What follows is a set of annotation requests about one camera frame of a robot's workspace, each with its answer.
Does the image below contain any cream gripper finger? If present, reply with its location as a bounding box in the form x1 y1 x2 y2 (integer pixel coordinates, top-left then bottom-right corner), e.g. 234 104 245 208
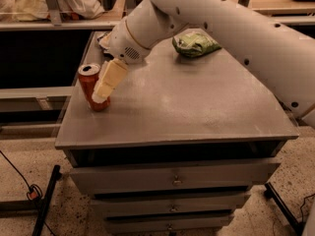
97 32 110 51
92 58 128 103

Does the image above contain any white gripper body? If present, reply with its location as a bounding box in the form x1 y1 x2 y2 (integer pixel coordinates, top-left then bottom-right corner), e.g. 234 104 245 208
108 18 151 64

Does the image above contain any red coke can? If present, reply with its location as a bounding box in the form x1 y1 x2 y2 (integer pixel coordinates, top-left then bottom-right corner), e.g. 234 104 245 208
78 63 110 112

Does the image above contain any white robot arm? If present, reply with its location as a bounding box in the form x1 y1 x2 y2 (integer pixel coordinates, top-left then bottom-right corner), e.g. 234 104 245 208
93 0 315 128

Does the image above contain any blue chip bag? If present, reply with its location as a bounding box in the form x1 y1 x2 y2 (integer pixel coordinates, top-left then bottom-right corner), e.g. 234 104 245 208
96 31 110 54

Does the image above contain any green chip bag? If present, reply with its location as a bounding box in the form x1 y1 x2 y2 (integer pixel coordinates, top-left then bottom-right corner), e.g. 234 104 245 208
172 32 221 58

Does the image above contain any white cloth bundle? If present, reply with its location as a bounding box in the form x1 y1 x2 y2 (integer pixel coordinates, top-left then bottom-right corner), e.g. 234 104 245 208
0 0 104 23

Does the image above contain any grey drawer cabinet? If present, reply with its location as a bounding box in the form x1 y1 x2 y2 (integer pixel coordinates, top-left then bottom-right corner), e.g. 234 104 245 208
56 41 297 222

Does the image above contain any black floor bar left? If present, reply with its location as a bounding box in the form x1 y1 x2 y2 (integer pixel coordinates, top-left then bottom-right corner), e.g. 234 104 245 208
32 165 62 236

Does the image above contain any black floor bar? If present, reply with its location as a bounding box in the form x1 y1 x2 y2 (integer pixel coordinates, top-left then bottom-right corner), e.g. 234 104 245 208
32 165 62 236
264 182 304 236

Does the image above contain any top grey drawer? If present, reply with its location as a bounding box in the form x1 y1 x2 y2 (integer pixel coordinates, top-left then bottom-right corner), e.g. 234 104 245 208
70 158 280 195

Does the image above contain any grey drawer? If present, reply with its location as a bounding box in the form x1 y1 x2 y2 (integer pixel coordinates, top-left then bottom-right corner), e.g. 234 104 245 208
104 213 234 234
70 158 280 195
91 192 250 217

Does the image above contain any bottom grey drawer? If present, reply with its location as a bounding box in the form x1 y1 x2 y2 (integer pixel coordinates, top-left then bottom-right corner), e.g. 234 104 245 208
104 213 234 234

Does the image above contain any middle grey drawer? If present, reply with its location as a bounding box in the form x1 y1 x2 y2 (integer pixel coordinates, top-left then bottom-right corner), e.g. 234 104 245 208
91 192 250 217

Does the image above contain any black floor bar right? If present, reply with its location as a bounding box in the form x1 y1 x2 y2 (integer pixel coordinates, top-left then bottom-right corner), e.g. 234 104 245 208
264 182 304 236

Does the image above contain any grey metal bracket left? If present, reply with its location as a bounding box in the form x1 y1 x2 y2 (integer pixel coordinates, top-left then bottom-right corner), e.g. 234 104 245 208
45 0 62 27

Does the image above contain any black cable with orange plug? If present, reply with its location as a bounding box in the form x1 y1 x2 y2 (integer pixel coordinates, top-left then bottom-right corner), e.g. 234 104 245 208
0 150 57 236

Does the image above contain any black cable right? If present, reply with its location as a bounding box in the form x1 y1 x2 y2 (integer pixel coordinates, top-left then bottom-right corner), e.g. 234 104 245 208
298 192 315 223

